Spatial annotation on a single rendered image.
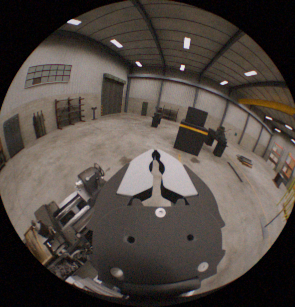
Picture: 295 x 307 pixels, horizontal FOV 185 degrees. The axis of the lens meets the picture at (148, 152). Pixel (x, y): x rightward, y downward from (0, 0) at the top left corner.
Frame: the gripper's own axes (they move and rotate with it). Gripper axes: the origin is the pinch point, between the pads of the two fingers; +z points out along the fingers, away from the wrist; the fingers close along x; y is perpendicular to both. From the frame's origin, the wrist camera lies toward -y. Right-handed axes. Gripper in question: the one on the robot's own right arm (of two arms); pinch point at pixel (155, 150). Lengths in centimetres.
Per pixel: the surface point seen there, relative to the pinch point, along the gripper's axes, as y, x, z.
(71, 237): 61, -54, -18
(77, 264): 96, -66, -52
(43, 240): 48, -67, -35
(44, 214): 51, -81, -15
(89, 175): 39, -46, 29
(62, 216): 64, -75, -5
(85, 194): 57, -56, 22
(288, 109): -325, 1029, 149
